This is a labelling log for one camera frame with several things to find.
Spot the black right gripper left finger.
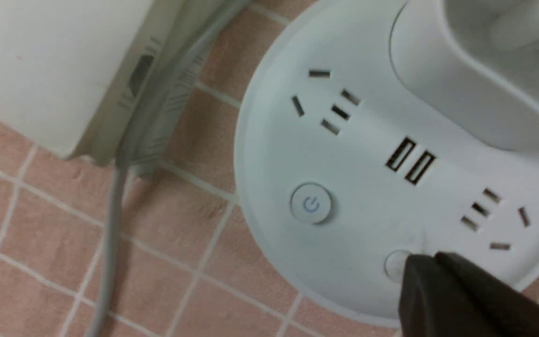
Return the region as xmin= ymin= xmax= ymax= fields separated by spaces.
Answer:
xmin=398 ymin=254 xmax=502 ymax=337

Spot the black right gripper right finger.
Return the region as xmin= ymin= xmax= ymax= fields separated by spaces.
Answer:
xmin=435 ymin=252 xmax=539 ymax=337

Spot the white desk lamp with sockets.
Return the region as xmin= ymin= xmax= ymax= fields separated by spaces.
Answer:
xmin=234 ymin=0 xmax=539 ymax=328

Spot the pink checkered tablecloth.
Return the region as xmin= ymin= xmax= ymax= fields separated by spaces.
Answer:
xmin=0 ymin=0 xmax=539 ymax=337

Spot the white self-driving textbook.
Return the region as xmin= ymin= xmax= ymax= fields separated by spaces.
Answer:
xmin=0 ymin=0 xmax=184 ymax=166

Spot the grey lamp power cable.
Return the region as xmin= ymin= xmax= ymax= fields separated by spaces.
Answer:
xmin=84 ymin=0 xmax=251 ymax=337

